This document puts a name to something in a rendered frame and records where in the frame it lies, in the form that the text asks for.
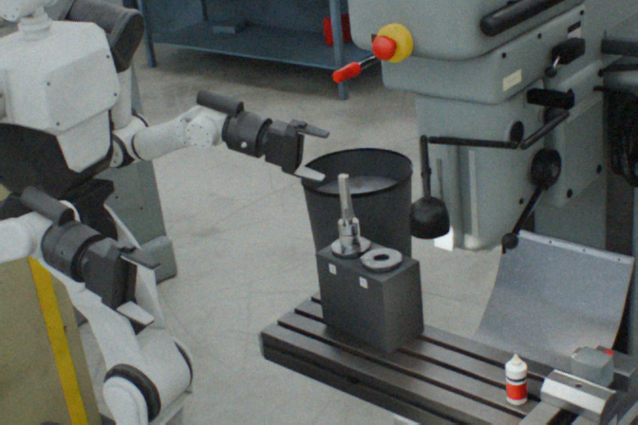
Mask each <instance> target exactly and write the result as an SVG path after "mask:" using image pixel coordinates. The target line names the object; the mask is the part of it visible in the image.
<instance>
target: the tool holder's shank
mask: <svg viewBox="0 0 638 425"><path fill-rule="evenodd" d="M338 182H339V192H340V200H341V219H342V220H343V222H344V223H351V222H353V219H354V218H355V214H354V211H353V208H352V201H351V191H350V181H349V175H345V174H342V175H338Z"/></svg>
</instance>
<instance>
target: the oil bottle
mask: <svg viewBox="0 0 638 425"><path fill-rule="evenodd" d="M506 391H507V400H508V402H510V403H512V404H515V405H519V404H522V403H525V402H526V401H527V365H526V362H524V361H523V360H521V359H520V358H518V357H517V354H514V357H513V358H512V359H511V360H509V362H508V363H507V364H506Z"/></svg>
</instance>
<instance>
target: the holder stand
mask: <svg viewBox="0 0 638 425"><path fill-rule="evenodd" d="M360 238H361V246H360V247H359V248H358V249H353V250H345V249H341V247H340V238H339V239H337V240H335V241H334V242H333V243H332V245H331V246H329V247H327V248H325V249H321V250H319V251H317V252H316V253H315V259H316V267H317V276H318V284H319V291H320V301H321V308H322V316H324V321H325V322H327V323H330V324H332V326H334V327H336V328H338V329H340V330H342V331H344V332H346V333H348V334H350V335H352V336H354V337H356V338H358V339H360V340H362V341H364V342H367V343H368V344H370V345H372V346H374V347H377V348H379V349H381V350H383V351H385V352H386V353H390V352H392V351H394V350H395V349H397V348H398V347H400V346H401V345H403V344H405V343H407V342H409V341H411V340H412V339H414V338H415V337H417V336H418V335H420V334H421V333H422V332H423V331H424V328H423V314H422V286H421V273H420V261H419V260H416V259H414V258H411V257H409V256H406V255H403V254H400V253H398V252H397V251H395V250H394V249H387V248H384V247H382V246H379V245H377V243H373V242H371V241H368V240H367V239H365V238H364V237H361V236H360Z"/></svg>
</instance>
